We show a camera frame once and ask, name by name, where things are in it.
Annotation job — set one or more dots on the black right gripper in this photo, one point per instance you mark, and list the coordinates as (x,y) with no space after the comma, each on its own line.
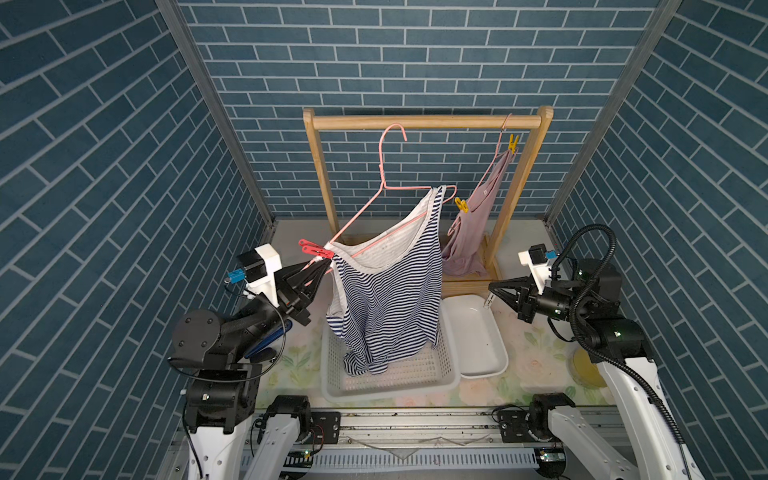
(523,300)

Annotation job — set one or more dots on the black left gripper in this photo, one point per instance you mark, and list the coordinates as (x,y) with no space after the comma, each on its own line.
(293,297)

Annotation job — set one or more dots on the red clothespin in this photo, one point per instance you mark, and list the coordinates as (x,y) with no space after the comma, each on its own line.
(315,250)

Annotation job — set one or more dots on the blue white striped tank top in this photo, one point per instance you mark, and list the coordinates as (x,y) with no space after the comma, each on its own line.
(387,290)

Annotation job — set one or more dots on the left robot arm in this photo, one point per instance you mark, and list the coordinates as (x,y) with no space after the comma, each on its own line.
(225,357)

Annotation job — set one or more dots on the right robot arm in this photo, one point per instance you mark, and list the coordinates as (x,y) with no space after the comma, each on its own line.
(581,287)

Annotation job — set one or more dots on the pink tank top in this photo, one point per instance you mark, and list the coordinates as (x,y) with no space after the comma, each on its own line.
(461,254)

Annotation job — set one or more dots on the blue stapler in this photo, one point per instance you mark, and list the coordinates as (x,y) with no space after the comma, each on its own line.
(266,342)

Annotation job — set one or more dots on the white plastic tray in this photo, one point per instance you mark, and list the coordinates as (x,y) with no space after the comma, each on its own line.
(478,341)

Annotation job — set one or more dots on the yellow cup with pens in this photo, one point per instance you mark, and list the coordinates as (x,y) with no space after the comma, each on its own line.
(583,371)

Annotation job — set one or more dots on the yellow clothespin lower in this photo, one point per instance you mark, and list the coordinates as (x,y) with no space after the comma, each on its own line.
(462,205)

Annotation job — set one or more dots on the yellow clothespin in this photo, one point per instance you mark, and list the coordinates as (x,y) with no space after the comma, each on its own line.
(462,205)
(513,143)

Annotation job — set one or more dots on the white plastic basket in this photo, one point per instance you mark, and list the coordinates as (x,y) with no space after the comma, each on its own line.
(434,369)

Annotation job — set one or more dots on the yellow clothespin upper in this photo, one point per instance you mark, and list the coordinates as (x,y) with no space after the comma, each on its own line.
(513,143)

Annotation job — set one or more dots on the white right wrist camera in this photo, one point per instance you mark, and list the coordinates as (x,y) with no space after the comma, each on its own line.
(539,259)

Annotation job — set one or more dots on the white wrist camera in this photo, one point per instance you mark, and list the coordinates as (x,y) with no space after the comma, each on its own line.
(255,274)
(539,259)

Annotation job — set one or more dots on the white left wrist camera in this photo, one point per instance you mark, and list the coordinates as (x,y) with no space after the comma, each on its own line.
(255,274)

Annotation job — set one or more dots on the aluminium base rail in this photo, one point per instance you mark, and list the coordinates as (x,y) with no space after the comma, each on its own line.
(367,441)

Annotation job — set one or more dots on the aluminium corner post left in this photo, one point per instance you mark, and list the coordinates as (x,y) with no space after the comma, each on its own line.
(181,33)

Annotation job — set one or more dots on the aluminium corner post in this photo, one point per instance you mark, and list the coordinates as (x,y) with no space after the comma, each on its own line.
(181,33)
(657,24)

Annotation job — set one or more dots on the aluminium corner post right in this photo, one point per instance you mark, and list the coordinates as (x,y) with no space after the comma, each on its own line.
(657,24)

